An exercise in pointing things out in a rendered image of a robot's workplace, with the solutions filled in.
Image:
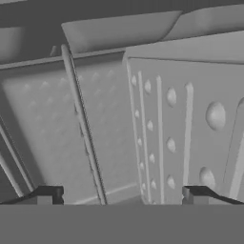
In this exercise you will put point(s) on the grey flat cupboard panel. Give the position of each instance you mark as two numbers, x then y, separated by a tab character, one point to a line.
117	31
209	20

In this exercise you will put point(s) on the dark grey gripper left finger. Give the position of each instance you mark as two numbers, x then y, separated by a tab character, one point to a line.
47	193

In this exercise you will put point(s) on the grey toaster oven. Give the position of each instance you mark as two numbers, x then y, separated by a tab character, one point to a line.
197	79

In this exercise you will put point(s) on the grey toaster oven door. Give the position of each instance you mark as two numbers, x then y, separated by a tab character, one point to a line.
41	127

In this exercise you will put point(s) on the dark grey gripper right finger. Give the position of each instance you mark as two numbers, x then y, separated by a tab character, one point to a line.
197	192

